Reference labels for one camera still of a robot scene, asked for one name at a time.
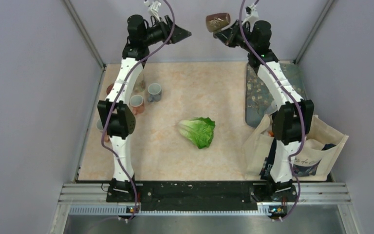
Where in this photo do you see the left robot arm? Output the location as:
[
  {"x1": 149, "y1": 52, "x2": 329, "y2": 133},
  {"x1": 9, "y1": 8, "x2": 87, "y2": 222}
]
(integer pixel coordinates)
[{"x1": 97, "y1": 15, "x2": 191, "y2": 202}]

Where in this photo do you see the cream tall mug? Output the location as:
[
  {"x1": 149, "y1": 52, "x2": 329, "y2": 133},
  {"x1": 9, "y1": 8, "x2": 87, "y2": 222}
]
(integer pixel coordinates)
[{"x1": 133, "y1": 72, "x2": 146, "y2": 93}]

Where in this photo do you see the large pink mug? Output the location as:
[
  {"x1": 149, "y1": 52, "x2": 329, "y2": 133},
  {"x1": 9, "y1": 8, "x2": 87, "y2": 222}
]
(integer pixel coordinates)
[{"x1": 95, "y1": 119, "x2": 110, "y2": 143}]

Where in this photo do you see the brown patterned mug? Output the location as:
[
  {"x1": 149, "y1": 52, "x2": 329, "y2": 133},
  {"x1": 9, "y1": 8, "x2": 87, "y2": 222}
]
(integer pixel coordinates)
[{"x1": 206, "y1": 12, "x2": 231, "y2": 33}]

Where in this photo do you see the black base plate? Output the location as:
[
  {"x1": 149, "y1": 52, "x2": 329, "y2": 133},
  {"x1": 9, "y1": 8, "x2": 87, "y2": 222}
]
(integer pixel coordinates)
[{"x1": 106, "y1": 181, "x2": 297, "y2": 212}]

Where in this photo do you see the small pink mug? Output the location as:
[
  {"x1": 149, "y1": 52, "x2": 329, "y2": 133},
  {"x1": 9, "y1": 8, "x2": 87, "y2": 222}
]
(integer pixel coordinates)
[{"x1": 106, "y1": 83, "x2": 114, "y2": 95}]

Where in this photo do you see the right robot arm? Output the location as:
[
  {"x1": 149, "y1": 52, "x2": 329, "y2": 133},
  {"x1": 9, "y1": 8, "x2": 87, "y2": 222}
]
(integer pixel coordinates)
[{"x1": 213, "y1": 20, "x2": 314, "y2": 201}]

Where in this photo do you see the terracotta pink mug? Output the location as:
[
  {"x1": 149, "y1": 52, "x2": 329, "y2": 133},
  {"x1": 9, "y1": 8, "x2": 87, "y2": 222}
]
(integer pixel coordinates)
[{"x1": 129, "y1": 95, "x2": 145, "y2": 115}]

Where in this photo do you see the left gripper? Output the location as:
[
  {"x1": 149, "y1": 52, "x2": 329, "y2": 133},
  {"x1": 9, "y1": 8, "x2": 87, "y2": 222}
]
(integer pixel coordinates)
[{"x1": 142, "y1": 15, "x2": 191, "y2": 46}]

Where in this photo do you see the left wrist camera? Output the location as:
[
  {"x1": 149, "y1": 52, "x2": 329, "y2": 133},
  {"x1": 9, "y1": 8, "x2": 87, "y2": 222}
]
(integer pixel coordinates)
[{"x1": 143, "y1": 0, "x2": 161, "y2": 21}]

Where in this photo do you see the floral patterned tray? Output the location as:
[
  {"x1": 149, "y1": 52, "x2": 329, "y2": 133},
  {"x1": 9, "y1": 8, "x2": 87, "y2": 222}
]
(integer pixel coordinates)
[{"x1": 245, "y1": 61, "x2": 307, "y2": 128}]

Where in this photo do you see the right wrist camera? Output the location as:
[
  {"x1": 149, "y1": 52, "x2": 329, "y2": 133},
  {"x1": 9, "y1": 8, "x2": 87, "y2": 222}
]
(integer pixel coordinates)
[{"x1": 242, "y1": 0, "x2": 259, "y2": 27}]

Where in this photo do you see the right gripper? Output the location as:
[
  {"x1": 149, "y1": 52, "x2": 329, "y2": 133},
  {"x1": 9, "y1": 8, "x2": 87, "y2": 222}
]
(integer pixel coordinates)
[{"x1": 215, "y1": 19, "x2": 256, "y2": 53}]

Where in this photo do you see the beige tote bag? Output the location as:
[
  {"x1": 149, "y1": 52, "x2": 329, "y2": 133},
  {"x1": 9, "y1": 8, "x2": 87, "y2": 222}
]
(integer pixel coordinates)
[{"x1": 242, "y1": 115, "x2": 348, "y2": 181}]

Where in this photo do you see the blue grey mug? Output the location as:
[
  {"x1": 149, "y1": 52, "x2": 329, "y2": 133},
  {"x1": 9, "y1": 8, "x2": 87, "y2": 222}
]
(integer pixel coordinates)
[{"x1": 147, "y1": 83, "x2": 162, "y2": 102}]

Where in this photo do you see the green lettuce head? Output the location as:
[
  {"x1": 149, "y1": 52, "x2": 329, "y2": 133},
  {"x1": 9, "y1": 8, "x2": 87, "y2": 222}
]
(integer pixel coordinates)
[{"x1": 177, "y1": 117, "x2": 216, "y2": 149}]

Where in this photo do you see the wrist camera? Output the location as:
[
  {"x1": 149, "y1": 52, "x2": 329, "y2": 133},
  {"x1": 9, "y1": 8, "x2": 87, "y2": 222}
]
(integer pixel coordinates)
[
  {"x1": 242, "y1": 0, "x2": 259, "y2": 27},
  {"x1": 143, "y1": 0, "x2": 161, "y2": 21}
]

